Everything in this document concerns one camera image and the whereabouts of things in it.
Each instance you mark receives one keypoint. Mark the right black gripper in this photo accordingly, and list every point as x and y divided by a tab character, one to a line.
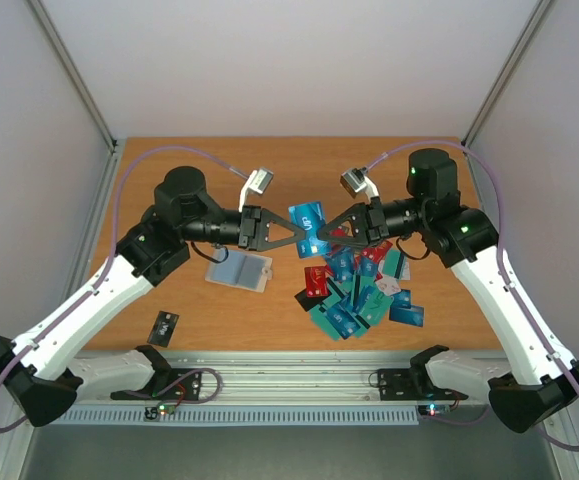
375	222

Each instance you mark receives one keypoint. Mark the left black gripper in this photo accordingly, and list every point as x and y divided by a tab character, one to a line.
254	213

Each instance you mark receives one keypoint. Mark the blue card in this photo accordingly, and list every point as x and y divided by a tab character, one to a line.
413	315
310	217
342	265

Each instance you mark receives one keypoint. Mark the beige card holder wallet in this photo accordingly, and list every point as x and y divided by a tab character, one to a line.
241	270

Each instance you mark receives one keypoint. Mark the teal VIP card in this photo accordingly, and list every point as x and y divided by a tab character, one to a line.
375	307

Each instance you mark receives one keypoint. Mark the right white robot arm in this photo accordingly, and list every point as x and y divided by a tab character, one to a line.
541	375

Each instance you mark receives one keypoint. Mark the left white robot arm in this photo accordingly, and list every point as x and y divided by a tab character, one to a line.
39	367

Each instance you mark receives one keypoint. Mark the red card top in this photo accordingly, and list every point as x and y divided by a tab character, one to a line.
341	231

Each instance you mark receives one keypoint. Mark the red VIP card upper right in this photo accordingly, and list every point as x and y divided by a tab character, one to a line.
377	253

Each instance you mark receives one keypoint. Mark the red vip card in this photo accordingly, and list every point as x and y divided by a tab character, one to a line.
316	285
377	253

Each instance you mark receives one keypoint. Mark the teal card upper right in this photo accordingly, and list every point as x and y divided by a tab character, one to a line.
395	265

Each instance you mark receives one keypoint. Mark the red VIP card left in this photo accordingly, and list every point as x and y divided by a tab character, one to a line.
316	285

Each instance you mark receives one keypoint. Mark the white red card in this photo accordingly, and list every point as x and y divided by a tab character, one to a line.
388	285

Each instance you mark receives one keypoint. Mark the black card under red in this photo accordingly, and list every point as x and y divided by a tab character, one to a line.
306	302

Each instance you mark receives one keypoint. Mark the lone black VIP card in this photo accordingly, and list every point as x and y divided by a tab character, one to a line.
163	328

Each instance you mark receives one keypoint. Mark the right small circuit board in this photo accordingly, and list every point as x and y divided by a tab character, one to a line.
434	409

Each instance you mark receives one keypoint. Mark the small circuit board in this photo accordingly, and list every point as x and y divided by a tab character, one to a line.
155	413
434	409

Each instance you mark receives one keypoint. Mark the left small circuit board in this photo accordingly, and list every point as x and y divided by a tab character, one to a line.
155	413

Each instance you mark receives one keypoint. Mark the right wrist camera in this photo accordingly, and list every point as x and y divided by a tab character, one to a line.
356	182

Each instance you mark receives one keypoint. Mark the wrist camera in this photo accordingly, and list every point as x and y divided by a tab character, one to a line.
356	182
257	183

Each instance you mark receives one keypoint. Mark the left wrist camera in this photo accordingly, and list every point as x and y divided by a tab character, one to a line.
257	183

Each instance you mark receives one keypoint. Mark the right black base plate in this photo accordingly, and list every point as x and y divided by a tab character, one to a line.
408	384

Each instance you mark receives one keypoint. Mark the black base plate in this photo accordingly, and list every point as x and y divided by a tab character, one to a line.
408	384
177	383

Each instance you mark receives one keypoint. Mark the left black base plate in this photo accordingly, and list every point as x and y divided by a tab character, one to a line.
177	383

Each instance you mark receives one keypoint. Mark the grey slotted cable duct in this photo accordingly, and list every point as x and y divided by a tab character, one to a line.
246	416

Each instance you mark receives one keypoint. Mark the right aluminium frame post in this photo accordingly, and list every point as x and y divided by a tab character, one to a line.
537	17

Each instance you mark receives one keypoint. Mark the aluminium frame post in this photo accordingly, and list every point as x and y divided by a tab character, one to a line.
49	29
537	17

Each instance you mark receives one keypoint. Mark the left aluminium frame post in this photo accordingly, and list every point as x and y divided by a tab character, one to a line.
49	29

